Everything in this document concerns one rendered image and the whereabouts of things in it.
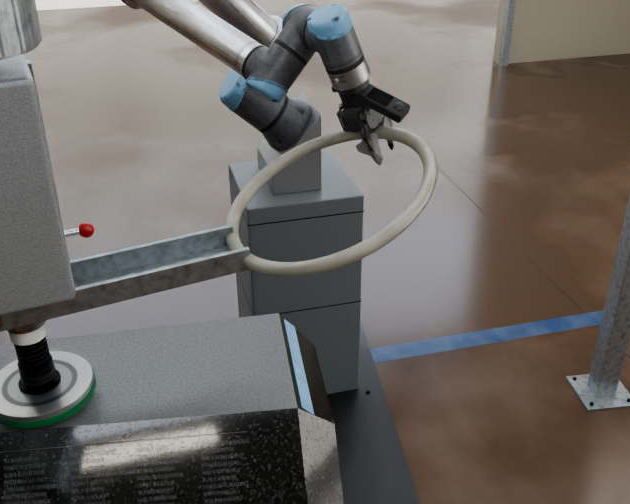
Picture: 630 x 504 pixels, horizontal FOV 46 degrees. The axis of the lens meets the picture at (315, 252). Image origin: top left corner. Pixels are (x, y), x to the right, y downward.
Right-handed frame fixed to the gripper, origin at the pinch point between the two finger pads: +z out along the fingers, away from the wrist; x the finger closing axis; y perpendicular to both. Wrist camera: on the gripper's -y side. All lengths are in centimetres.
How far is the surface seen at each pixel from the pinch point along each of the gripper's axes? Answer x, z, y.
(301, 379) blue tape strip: 51, 24, 3
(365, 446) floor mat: 19, 118, 42
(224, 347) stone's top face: 53, 17, 21
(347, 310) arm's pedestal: -14, 86, 57
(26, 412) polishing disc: 93, -5, 31
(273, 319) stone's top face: 38.8, 22.9, 19.9
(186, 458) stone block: 81, 16, 9
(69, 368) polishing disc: 79, -1, 36
